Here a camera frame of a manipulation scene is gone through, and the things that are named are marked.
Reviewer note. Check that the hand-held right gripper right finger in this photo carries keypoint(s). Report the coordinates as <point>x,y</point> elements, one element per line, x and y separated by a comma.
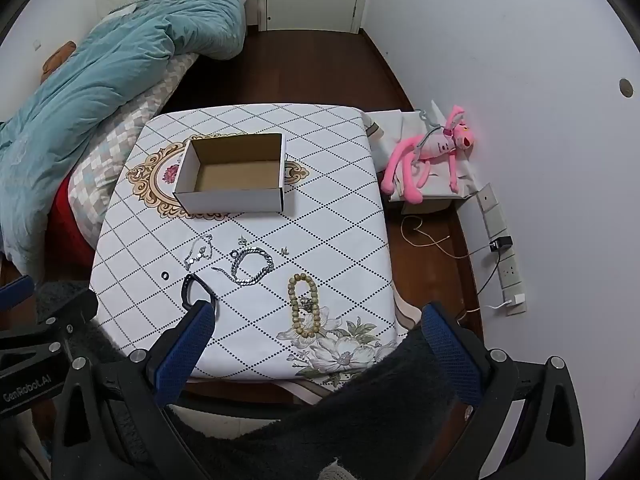
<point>450,355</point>

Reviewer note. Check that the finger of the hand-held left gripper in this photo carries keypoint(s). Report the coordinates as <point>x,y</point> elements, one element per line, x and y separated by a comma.
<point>17,291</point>
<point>70,310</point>

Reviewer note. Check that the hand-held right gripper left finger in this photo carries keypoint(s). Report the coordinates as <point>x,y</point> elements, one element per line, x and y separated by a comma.
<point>182,350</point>

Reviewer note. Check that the black smart band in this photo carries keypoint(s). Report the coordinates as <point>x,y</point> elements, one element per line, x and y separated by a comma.
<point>186,285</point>

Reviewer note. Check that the cardboard box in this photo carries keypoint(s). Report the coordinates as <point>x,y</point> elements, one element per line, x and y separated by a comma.
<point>225,202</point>

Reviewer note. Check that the red cloth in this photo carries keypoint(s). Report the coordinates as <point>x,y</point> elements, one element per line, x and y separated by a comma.
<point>65,225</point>

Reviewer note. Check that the white charger plug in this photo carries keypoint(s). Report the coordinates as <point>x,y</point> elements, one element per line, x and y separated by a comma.
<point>516,300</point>

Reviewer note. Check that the black charger plug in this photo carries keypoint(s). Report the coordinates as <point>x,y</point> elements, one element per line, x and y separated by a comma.
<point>501,244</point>

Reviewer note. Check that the white power strip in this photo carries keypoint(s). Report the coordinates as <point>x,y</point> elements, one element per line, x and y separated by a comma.
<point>495,215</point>

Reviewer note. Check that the checkered bed sheet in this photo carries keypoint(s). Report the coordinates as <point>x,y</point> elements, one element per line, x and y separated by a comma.
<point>110,155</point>

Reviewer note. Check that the pink plush toy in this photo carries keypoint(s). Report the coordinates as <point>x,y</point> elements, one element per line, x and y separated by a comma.
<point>440,145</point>

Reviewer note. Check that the diamond pattern floral tablecloth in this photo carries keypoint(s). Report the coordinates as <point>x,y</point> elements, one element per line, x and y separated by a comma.
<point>325,185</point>

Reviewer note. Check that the teal blue duvet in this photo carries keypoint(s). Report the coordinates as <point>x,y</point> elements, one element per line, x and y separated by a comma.
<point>100,85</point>

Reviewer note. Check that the brown plush toy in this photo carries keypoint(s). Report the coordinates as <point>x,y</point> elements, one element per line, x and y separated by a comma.
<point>55,60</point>

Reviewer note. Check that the grey clothes hanger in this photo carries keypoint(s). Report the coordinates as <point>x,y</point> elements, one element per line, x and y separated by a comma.
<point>425,116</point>

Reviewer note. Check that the round wall cap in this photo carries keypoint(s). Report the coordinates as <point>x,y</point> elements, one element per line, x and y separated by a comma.
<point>626,88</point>

